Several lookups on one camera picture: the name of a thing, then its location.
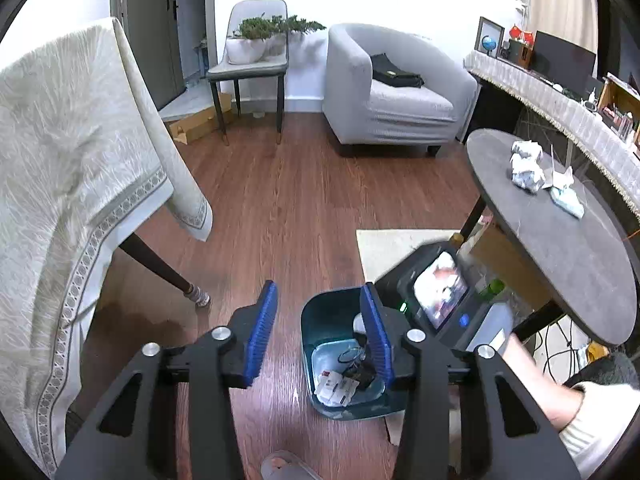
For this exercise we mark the dark wooden table leg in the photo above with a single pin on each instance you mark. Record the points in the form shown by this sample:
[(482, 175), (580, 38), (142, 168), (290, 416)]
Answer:
[(155, 260)]

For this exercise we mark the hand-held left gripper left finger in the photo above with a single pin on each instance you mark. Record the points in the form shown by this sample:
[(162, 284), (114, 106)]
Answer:
[(262, 330)]

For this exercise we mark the potted plant large white pot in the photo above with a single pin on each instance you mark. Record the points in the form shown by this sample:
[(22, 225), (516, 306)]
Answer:
[(245, 50)]

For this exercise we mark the teal trash bin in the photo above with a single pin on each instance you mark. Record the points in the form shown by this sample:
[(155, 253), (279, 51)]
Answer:
[(325, 320)]

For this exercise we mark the large crumpled white paper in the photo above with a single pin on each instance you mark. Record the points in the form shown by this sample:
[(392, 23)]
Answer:
[(529, 176)]

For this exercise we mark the open cardboard storage box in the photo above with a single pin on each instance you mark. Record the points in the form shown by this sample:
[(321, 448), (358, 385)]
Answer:
[(612, 105)]

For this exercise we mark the fringed beige desk cloth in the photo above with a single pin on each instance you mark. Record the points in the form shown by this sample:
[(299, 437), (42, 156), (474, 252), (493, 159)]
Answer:
[(540, 97)]

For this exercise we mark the grey armchair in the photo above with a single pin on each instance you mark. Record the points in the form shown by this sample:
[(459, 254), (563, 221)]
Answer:
[(400, 110)]

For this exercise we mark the beige patterned tablecloth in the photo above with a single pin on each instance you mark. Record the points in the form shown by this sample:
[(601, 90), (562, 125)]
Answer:
[(65, 160)]

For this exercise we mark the small crumpled white paper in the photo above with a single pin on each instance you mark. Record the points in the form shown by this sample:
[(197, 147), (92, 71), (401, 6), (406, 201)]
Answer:
[(526, 149)]

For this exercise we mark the flat cardboard box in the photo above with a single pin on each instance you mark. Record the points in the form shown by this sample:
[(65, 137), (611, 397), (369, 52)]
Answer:
[(195, 122)]

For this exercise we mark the beige floor rug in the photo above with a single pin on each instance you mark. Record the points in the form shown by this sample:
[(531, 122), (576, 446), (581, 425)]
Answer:
[(395, 250)]

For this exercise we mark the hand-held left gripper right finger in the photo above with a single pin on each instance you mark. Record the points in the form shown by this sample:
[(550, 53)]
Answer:
[(377, 335)]

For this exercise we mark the potted plant small white pot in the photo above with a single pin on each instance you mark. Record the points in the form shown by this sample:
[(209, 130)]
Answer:
[(300, 25)]

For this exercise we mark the dark grey fuzzy cloth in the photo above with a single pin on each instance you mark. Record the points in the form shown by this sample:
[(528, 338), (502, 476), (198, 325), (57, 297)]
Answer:
[(610, 367)]

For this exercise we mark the small red flags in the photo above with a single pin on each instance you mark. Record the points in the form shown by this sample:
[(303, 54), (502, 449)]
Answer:
[(521, 34)]

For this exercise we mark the grey picture frame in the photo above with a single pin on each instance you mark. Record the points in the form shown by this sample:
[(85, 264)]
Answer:
[(495, 27)]

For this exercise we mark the blue white tissue pack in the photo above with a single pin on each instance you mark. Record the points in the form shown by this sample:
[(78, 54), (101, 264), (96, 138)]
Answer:
[(567, 202)]

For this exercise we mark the black monitor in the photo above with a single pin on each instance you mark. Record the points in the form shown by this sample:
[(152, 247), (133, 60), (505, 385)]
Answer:
[(565, 62)]

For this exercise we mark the brown cardboard box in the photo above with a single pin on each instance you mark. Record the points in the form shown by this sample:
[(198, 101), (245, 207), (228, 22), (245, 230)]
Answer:
[(505, 260)]

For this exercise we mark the round grey stone table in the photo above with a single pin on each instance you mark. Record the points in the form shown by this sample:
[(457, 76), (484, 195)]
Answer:
[(560, 250)]

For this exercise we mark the grey-green door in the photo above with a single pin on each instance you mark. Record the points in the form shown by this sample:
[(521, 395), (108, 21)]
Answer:
[(150, 35)]

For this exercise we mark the small wooden box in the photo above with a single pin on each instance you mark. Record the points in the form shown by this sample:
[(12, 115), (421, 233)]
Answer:
[(520, 52)]

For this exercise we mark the small blue globe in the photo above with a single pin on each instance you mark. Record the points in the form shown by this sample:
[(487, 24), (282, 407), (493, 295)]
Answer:
[(489, 44)]

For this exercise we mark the grey dining chair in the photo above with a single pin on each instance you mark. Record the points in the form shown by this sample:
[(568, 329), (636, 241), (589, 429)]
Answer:
[(250, 67)]

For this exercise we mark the green bottle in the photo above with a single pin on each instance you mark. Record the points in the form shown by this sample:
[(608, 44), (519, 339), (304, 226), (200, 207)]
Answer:
[(492, 288)]

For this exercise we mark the person's right forearm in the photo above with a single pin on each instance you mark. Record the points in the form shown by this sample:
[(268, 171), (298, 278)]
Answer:
[(545, 385)]

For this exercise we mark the beige curtain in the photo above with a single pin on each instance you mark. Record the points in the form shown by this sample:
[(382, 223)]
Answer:
[(560, 0)]

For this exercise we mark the red white packaging box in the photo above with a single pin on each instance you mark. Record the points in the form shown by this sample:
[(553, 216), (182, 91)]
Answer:
[(337, 387)]

